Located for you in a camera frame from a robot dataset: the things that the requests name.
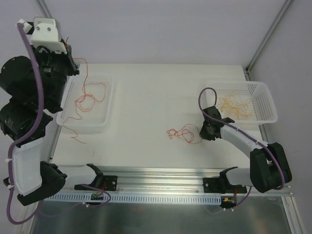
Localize orange wire bundle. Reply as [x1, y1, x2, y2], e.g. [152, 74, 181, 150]
[62, 58, 203, 145]

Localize yellow wires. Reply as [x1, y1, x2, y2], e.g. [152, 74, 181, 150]
[218, 90, 255, 120]

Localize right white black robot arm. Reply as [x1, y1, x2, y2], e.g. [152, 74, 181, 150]
[199, 106, 293, 193]

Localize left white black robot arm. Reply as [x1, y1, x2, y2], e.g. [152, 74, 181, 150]
[0, 45, 103, 206]

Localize left white plastic basket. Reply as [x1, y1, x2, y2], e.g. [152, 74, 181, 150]
[56, 73, 115, 135]

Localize white plastic basket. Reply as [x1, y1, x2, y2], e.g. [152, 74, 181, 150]
[205, 81, 278, 125]
[56, 73, 115, 135]

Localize right white plastic basket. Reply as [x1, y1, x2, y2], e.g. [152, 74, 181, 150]
[205, 81, 278, 125]

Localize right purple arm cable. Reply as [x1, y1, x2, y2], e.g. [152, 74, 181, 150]
[198, 87, 286, 191]

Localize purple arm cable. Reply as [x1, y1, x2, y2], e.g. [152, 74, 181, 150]
[198, 87, 286, 191]
[6, 21, 46, 225]

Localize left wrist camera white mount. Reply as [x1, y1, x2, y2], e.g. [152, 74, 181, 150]
[18, 17, 68, 54]

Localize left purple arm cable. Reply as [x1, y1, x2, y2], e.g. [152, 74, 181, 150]
[6, 21, 46, 225]

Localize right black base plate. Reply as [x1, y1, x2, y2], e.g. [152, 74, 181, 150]
[202, 177, 247, 194]

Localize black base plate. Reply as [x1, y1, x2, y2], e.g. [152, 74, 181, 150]
[74, 175, 118, 191]
[202, 177, 247, 194]

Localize left aluminium frame post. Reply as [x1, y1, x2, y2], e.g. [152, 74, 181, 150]
[37, 0, 78, 72]

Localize aluminium frame post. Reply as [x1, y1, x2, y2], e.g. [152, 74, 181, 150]
[245, 0, 294, 75]
[37, 0, 78, 72]

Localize aluminium mounting rail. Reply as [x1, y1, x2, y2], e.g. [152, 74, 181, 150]
[48, 168, 293, 195]

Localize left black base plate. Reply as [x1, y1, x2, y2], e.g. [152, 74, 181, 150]
[74, 175, 118, 191]

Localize white slotted cable duct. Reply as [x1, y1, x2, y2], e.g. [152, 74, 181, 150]
[46, 192, 221, 205]

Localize right aluminium frame post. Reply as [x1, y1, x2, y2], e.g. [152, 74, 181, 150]
[245, 0, 294, 75]

